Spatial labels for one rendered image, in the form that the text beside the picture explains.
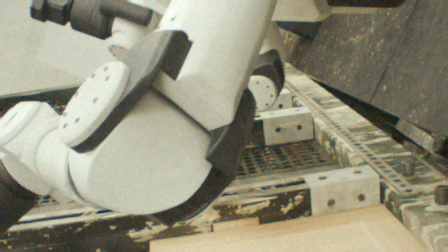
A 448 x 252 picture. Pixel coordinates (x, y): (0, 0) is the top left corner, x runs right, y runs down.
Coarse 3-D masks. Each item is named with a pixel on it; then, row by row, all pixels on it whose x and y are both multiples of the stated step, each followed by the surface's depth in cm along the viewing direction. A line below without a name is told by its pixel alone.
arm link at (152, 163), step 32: (160, 96) 46; (128, 128) 43; (160, 128) 44; (192, 128) 47; (64, 160) 49; (96, 160) 44; (128, 160) 44; (160, 160) 45; (192, 160) 46; (64, 192) 52; (96, 192) 46; (128, 192) 46; (160, 192) 46; (192, 192) 46
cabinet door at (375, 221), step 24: (312, 216) 100; (336, 216) 99; (360, 216) 98; (384, 216) 97; (168, 240) 98; (192, 240) 97; (216, 240) 96; (240, 240) 95; (264, 240) 94; (288, 240) 94; (312, 240) 92; (336, 240) 91; (360, 240) 90; (384, 240) 88; (408, 240) 87
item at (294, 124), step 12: (300, 108) 151; (264, 120) 146; (276, 120) 147; (288, 120) 147; (300, 120) 147; (252, 132) 147; (264, 132) 147; (276, 132) 148; (288, 132) 148; (300, 132) 148; (312, 132) 149; (252, 144) 148; (264, 144) 148
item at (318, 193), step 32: (224, 192) 102; (256, 192) 100; (288, 192) 99; (320, 192) 100; (352, 192) 100; (32, 224) 97; (64, 224) 96; (96, 224) 97; (128, 224) 97; (160, 224) 98; (192, 224) 99
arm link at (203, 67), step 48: (192, 0) 48; (240, 0) 49; (144, 48) 45; (192, 48) 45; (240, 48) 47; (96, 96) 43; (192, 96) 45; (240, 96) 47; (96, 144) 43; (240, 144) 47
